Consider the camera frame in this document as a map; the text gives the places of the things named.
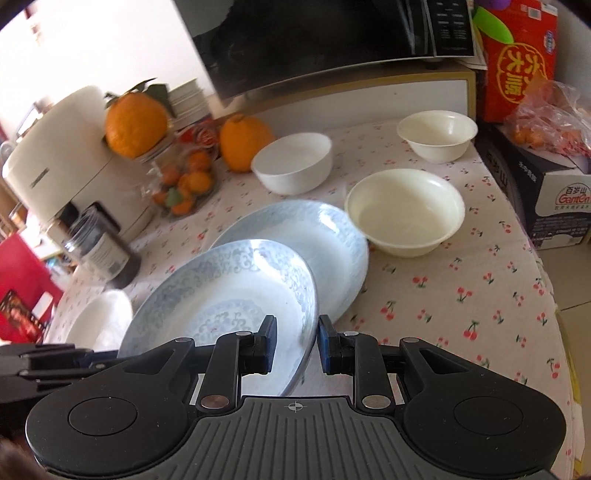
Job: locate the black microwave oven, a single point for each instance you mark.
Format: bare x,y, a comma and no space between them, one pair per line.
300,37

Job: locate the dark glass jar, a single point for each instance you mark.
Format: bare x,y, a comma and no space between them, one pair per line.
104,250

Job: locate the white bowl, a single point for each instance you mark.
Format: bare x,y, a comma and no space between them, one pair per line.
292,162

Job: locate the red carton box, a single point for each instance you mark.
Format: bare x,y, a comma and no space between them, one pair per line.
513,69

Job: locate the blue patterned plate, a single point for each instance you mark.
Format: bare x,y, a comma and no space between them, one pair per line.
221,295
325,249

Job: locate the large orange with leaves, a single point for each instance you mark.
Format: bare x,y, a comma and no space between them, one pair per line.
136,122

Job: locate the large cream bowl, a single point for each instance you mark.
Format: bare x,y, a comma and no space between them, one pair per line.
406,207

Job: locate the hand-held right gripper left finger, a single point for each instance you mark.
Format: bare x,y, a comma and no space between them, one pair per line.
269,344

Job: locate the small cream bowl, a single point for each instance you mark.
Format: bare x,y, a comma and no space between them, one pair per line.
438,130

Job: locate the purple and green toy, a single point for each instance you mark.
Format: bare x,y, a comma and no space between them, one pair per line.
491,18

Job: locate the stack of white plates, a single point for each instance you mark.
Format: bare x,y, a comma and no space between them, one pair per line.
187,99

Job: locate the clear bag of small oranges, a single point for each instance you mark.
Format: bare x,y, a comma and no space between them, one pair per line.
194,181

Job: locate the plain white plate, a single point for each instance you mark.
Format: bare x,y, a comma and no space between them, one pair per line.
101,319

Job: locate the black and white carton box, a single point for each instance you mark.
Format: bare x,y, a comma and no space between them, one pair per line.
554,204

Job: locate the plastic bag of oranges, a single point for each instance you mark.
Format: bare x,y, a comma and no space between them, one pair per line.
549,125

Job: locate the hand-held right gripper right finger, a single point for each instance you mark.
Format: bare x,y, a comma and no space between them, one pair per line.
325,345

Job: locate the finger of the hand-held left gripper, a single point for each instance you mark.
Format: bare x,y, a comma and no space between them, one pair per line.
46,361

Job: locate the white kitchen appliance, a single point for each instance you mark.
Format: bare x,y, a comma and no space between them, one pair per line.
60,157

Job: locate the red furniture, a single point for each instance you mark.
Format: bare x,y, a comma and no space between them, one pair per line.
23,263

